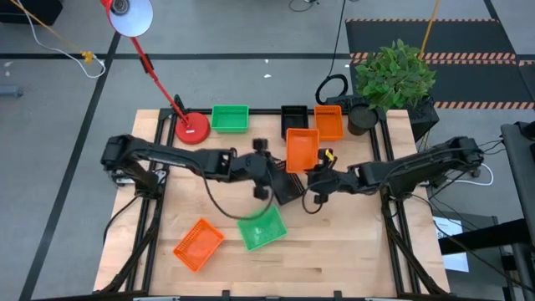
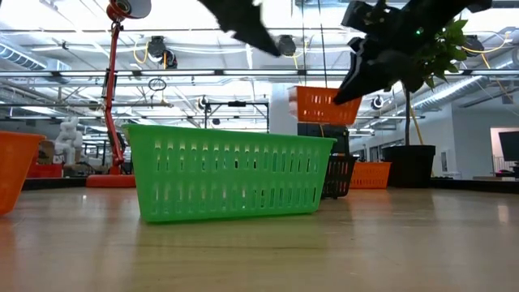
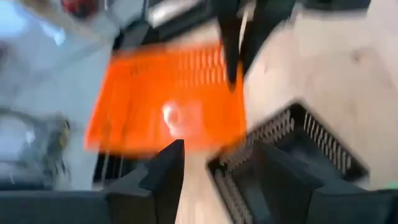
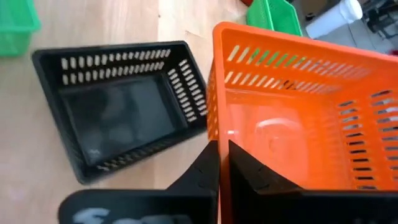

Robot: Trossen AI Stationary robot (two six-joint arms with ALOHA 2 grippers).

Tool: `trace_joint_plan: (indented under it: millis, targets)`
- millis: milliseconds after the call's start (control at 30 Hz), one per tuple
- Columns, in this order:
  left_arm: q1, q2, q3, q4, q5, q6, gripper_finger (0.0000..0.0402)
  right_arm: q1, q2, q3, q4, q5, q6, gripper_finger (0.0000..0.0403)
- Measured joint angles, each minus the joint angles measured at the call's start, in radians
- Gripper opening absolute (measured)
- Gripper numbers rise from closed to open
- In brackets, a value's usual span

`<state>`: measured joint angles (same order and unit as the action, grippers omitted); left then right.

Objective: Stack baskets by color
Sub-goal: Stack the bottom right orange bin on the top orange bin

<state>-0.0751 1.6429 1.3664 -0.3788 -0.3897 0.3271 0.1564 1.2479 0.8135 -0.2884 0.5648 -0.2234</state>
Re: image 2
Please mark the green plastic slotted basket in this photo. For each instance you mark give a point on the green plastic slotted basket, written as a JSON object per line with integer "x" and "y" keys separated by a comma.
{"x": 227, "y": 142}

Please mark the green leafy artificial tree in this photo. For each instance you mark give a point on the green leafy artificial tree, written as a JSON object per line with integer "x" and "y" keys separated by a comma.
{"x": 442, "y": 57}

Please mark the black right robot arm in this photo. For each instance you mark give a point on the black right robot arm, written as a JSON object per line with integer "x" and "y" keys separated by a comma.
{"x": 446, "y": 12}

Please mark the red crate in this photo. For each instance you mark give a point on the red crate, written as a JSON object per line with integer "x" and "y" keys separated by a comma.
{"x": 44, "y": 171}

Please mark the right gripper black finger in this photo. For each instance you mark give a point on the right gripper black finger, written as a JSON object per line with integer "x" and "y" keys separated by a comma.
{"x": 365, "y": 79}

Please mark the black aluminium table frame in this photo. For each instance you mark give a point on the black aluminium table frame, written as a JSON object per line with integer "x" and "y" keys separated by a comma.
{"x": 52, "y": 184}

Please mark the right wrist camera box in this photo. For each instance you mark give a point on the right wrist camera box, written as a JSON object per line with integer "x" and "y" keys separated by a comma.
{"x": 365, "y": 14}

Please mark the black metal frame stand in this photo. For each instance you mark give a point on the black metal frame stand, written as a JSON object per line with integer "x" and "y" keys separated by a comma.
{"x": 237, "y": 104}

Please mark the black monitor screen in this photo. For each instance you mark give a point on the black monitor screen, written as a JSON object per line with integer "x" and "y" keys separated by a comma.
{"x": 510, "y": 146}

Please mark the red desk lamp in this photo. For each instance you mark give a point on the red desk lamp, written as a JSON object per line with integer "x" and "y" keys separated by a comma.
{"x": 109, "y": 181}

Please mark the white sculpture figure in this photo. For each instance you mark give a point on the white sculpture figure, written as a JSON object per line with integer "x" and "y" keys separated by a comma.
{"x": 69, "y": 140}

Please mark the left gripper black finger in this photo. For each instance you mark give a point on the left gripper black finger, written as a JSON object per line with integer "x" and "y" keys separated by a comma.
{"x": 243, "y": 20}

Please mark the orange plastic slotted basket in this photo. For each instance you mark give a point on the orange plastic slotted basket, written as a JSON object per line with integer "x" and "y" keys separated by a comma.
{"x": 320, "y": 105}
{"x": 18, "y": 170}
{"x": 371, "y": 176}

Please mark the black plant pot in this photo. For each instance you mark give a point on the black plant pot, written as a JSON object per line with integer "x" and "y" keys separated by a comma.
{"x": 409, "y": 166}

